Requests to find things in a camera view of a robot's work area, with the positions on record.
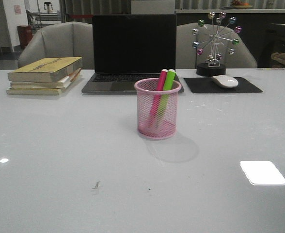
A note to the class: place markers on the pink highlighter pen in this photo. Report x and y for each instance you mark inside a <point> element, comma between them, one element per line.
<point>155,103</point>

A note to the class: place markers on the green highlighter pen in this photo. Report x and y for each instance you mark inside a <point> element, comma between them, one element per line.
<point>164,98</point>

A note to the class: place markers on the pink mesh pen holder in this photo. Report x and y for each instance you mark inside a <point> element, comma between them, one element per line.
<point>146,89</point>

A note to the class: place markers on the black mouse pad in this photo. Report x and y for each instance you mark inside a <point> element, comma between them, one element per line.
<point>205,85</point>

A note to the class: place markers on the grey laptop computer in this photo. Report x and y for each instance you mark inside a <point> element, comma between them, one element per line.
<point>129,48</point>

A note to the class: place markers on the middle white book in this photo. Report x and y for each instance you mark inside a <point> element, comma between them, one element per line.
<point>61,84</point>

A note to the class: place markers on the white computer mouse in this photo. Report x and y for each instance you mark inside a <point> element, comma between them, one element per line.
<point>225,81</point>

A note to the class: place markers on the right grey armchair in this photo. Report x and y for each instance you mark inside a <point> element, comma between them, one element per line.
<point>233,56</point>

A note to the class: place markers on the grey armchair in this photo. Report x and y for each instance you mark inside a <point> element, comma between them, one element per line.
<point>233,56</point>
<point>70,39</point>

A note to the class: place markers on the top yellow book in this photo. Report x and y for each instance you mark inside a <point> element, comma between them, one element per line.
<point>46,70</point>

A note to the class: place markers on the yellow book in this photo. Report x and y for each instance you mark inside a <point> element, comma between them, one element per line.
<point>45,91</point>
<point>46,70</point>

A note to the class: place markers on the left grey armchair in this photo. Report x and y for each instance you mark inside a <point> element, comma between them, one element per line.
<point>70,39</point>

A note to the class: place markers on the ferris wheel desk toy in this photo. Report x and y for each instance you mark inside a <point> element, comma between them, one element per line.
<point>212,66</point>

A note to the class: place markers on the bottom yellow book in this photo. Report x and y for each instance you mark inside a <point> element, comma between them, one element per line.
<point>45,91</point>

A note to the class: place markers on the fruit bowl on counter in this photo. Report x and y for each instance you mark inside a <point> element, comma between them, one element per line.
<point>238,4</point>

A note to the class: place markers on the red bin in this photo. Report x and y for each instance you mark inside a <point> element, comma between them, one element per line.
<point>24,34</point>

